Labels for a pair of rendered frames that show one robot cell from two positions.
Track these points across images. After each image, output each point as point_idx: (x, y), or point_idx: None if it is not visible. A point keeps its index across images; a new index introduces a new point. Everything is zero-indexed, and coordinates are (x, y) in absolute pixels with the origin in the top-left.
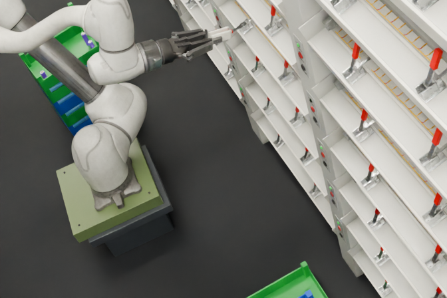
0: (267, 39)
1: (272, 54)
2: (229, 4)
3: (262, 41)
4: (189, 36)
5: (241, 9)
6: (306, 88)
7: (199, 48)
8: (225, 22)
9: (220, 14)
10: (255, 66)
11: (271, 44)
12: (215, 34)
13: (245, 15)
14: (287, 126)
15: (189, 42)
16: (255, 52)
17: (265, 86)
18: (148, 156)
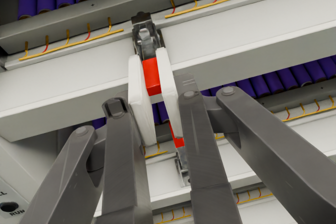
0: None
1: None
2: (6, 85)
3: (238, 15)
4: (104, 193)
5: (66, 48)
6: None
7: (287, 136)
8: (25, 165)
9: (0, 150)
10: (183, 164)
11: None
12: (164, 77)
13: (95, 47)
14: (261, 209)
15: (211, 193)
16: (275, 38)
17: (240, 167)
18: None
